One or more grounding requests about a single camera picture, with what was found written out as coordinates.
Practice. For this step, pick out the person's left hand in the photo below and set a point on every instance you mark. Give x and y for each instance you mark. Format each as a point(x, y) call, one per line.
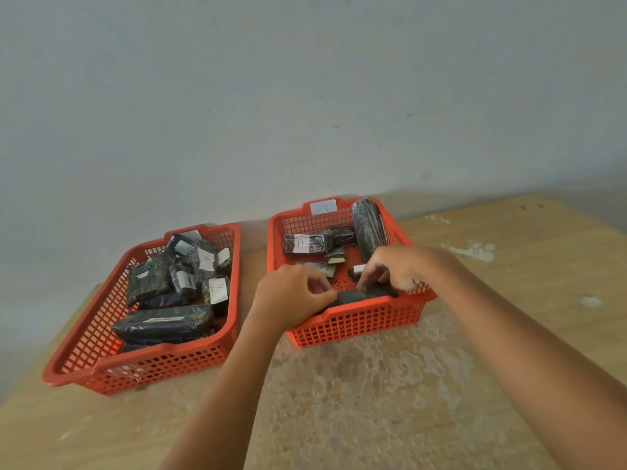
point(286, 298)

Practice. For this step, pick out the person's right hand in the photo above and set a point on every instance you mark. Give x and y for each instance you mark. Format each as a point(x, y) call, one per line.
point(406, 266)

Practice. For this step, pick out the person's right thumb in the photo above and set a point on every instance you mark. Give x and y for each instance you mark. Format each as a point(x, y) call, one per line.
point(368, 278)

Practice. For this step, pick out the person's left thumb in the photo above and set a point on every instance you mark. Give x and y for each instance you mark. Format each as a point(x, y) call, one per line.
point(326, 299)

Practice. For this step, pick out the dark oblong packet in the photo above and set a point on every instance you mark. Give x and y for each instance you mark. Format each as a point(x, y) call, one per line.
point(362, 294)

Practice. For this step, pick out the person's right forearm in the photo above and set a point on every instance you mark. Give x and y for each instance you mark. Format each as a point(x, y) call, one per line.
point(519, 357)

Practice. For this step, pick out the person's left forearm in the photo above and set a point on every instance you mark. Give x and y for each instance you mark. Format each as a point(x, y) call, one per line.
point(230, 396)

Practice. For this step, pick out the red plastic lattice basket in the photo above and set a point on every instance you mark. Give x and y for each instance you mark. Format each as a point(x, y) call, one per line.
point(93, 357)
point(352, 323)

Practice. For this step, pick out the pile of black wrapped packets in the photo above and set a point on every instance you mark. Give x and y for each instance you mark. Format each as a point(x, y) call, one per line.
point(368, 230)
point(161, 325)

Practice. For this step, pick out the white paper label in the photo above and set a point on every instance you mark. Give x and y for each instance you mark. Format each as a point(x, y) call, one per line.
point(192, 234)
point(323, 207)

